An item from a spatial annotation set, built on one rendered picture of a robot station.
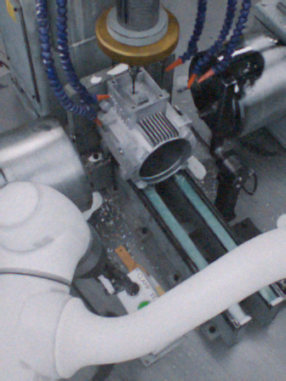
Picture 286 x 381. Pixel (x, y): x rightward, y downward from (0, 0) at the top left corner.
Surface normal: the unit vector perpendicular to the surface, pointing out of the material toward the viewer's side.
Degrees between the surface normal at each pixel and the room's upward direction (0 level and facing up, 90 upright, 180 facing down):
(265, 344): 0
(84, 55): 90
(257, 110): 73
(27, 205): 10
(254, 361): 0
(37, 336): 16
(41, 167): 28
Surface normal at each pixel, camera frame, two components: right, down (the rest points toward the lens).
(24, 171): 0.26, -0.16
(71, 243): 0.91, 0.09
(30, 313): -0.02, -0.41
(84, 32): 0.51, 0.72
